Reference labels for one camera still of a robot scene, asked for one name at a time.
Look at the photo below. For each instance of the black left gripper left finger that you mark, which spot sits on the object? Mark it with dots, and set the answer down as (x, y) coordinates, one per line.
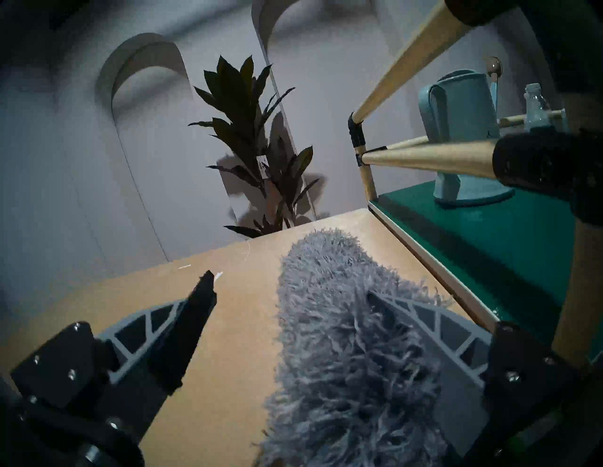
(141, 348)

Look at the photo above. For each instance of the light wooden table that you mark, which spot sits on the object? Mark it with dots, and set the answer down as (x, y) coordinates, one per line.
(226, 329)

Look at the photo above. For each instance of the tall dark leafy plant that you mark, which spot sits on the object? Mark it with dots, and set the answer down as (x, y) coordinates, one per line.
(254, 141)

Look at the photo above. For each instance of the clear green-label water bottle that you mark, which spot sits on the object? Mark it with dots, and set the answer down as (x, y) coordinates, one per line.
(537, 110)

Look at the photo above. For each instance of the green three-tier shelf cart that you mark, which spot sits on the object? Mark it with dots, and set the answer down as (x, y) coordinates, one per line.
(509, 179)

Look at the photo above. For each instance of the grey fluffy duster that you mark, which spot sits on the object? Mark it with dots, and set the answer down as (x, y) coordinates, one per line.
(348, 358)

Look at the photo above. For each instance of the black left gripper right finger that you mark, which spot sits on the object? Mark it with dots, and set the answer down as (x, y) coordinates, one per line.
(476, 358)

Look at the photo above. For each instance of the teal watering can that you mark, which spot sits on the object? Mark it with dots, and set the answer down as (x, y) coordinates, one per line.
(464, 136)

